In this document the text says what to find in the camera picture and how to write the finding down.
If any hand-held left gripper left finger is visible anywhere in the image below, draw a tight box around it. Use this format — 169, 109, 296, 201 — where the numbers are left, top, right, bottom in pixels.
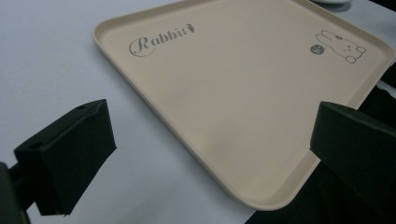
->
13, 99, 118, 217

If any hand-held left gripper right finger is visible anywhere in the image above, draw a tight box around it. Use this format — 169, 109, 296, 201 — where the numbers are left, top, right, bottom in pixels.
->
309, 101, 396, 216

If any white bar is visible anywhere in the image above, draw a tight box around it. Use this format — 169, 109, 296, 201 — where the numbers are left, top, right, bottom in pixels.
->
375, 79, 396, 100

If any beige plastic tray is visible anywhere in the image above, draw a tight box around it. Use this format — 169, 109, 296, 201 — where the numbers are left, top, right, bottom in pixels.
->
92, 0, 396, 212

